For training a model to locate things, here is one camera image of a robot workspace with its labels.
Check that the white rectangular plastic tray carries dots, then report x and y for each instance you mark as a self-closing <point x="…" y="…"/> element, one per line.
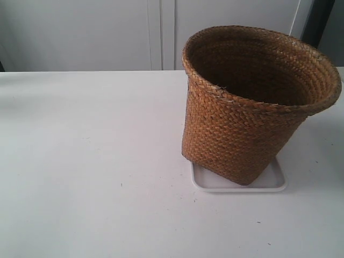
<point x="273" y="179"/>

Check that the brown woven wicker basket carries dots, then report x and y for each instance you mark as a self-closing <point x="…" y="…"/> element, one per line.
<point x="249" y="89"/>

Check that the dark vertical door frame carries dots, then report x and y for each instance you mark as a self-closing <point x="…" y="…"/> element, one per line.
<point x="317" y="21"/>

